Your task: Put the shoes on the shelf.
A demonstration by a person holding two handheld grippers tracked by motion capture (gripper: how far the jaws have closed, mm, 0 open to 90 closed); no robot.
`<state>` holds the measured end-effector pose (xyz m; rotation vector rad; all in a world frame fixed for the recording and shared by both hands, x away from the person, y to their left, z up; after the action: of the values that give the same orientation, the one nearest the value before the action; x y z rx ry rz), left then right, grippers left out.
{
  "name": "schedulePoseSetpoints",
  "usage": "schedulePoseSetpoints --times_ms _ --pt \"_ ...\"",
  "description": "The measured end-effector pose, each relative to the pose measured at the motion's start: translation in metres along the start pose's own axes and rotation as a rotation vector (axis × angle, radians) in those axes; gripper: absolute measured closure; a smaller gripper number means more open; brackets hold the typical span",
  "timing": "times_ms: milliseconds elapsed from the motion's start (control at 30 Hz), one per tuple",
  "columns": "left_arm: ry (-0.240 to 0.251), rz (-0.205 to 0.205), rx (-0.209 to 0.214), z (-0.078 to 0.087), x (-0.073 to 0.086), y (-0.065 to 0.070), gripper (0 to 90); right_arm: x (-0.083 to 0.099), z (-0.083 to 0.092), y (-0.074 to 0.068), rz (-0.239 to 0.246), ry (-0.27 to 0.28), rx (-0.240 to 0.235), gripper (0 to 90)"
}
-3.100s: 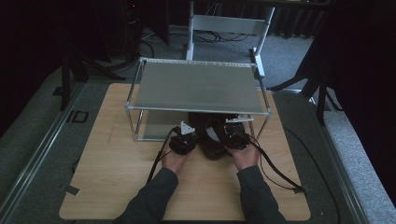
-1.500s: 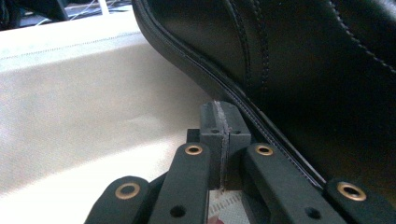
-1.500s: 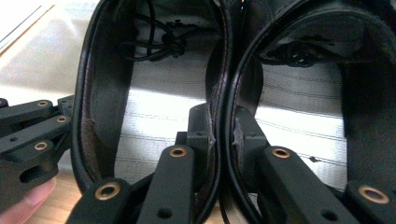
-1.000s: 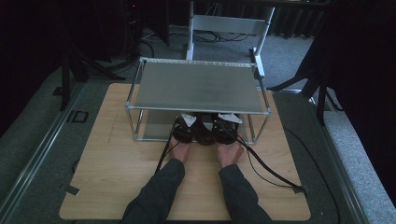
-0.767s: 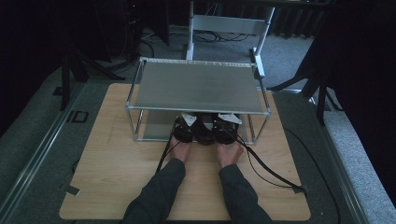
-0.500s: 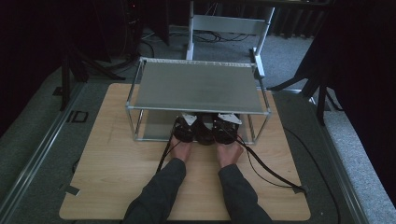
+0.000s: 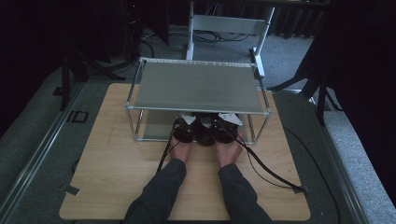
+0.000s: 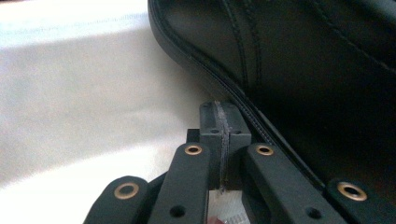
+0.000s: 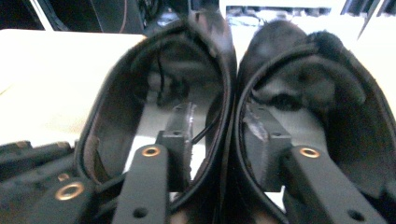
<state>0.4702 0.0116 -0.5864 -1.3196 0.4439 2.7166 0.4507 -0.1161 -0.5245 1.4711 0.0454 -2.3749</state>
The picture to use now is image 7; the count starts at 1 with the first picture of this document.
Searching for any grey tape piece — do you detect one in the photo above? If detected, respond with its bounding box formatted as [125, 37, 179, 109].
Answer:
[59, 184, 82, 197]
[293, 185, 310, 196]

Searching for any person's right hand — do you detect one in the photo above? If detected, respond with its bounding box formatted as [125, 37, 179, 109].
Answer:
[215, 132, 245, 168]

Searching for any black tripod stand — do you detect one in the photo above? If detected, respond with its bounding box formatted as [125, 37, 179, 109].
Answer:
[58, 29, 126, 112]
[267, 69, 344, 126]

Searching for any thin black right gripper cable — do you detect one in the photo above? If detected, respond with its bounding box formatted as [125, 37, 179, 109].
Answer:
[237, 136, 298, 190]

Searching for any thick black right gripper cable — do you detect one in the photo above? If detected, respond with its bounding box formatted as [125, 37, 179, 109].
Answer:
[218, 120, 307, 194]

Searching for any small black floor plate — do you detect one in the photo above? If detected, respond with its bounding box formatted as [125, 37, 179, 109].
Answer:
[65, 109, 90, 124]

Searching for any bundle of black floor cables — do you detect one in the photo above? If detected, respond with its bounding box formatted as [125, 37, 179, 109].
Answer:
[139, 28, 251, 59]

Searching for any grey metal shoe rack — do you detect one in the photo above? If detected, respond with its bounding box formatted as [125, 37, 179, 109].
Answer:
[125, 56, 272, 146]

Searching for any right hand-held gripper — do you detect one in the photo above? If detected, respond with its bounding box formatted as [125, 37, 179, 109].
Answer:
[212, 112, 244, 145]

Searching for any white metal frame stand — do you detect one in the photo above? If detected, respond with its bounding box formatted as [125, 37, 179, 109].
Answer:
[185, 1, 276, 78]

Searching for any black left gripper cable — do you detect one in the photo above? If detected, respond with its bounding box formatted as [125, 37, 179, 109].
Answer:
[155, 119, 183, 175]

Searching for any metal floor rail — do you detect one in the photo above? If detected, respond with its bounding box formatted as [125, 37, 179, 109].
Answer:
[264, 88, 372, 224]
[0, 83, 86, 217]

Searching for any black floor cable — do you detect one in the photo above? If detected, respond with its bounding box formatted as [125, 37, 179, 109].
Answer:
[282, 126, 342, 224]

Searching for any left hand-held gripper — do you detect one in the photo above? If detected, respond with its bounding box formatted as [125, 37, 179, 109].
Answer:
[172, 113, 198, 144]

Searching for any person's left hand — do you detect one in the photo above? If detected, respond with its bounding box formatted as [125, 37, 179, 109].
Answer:
[169, 136, 193, 164]

